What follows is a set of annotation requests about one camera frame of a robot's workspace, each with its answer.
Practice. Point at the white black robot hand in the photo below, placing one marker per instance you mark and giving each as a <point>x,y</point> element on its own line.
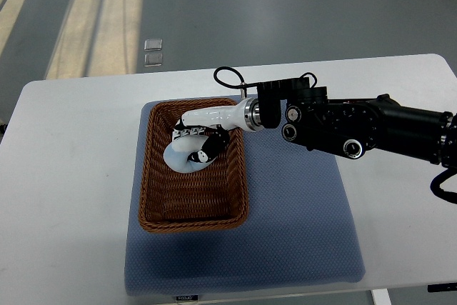
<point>204,133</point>

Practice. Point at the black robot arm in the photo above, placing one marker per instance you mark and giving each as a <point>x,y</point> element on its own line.
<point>350,127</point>

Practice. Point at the brown wicker basket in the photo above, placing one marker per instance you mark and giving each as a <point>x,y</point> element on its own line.
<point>169,202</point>

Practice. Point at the lower metal floor plate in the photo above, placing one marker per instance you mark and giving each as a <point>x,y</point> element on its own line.
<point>153,59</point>

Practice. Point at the metal floor plate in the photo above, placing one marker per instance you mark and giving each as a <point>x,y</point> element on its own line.
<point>153,59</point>
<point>153,44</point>

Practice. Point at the upper metal floor plate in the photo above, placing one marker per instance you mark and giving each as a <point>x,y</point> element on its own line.
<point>153,44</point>

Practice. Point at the blue textured mat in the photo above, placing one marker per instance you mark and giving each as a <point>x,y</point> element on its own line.
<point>299,232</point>

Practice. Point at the black table label tag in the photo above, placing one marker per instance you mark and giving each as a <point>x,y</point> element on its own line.
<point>183,298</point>

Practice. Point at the white table leg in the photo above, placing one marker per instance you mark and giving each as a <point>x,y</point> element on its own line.
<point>381,297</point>

